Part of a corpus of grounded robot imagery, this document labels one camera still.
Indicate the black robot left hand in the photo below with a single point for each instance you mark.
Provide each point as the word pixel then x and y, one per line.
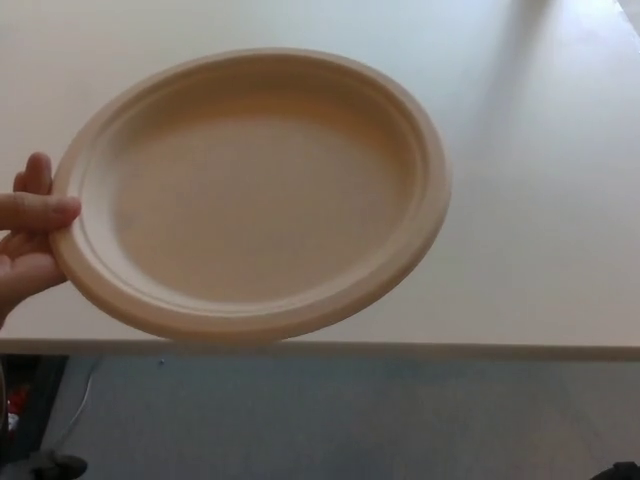
pixel 60 467

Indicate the beige round paper plate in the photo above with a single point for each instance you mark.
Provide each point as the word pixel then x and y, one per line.
pixel 260 200

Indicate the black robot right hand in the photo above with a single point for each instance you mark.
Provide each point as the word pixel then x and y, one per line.
pixel 622 472

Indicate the small red object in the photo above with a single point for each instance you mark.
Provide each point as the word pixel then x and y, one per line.
pixel 16 397

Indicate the dark cabinet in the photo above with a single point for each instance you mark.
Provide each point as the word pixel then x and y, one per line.
pixel 42 400

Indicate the person's bare hand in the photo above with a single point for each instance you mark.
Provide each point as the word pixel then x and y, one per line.
pixel 30 212

